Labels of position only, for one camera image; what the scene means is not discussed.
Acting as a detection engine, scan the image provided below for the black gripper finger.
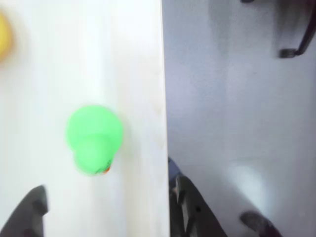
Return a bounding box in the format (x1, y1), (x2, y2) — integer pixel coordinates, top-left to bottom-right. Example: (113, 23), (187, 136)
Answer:
(168, 172), (228, 237)
(0, 185), (49, 237)

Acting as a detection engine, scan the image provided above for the green rubber duck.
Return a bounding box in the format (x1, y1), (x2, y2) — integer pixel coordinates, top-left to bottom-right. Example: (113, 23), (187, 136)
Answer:
(64, 105), (124, 177)

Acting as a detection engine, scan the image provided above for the yellow rubber duck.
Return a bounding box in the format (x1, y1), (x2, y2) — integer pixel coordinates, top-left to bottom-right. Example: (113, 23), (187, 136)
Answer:
(0, 12), (14, 59)

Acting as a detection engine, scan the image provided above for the black chair base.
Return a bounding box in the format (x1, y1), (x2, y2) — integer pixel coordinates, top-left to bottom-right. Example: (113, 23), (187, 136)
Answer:
(239, 0), (316, 237)

